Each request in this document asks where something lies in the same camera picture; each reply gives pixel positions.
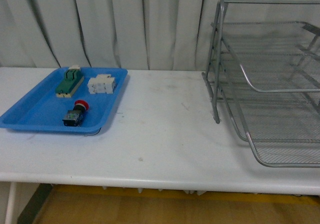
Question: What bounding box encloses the red emergency stop button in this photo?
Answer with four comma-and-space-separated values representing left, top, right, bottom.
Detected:
62, 100, 89, 127

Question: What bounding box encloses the silver mesh three-tier rack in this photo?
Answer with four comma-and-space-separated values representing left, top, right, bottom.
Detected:
202, 0, 320, 168

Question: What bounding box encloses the white circuit breaker block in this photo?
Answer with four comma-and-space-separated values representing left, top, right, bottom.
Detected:
87, 74, 116, 94

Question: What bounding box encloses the blue plastic tray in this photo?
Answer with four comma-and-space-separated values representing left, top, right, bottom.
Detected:
0, 67, 128, 134

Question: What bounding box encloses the white table leg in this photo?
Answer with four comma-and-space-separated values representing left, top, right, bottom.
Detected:
4, 182, 18, 224

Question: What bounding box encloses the green knife switch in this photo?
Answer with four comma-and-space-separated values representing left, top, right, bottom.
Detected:
55, 65, 85, 98

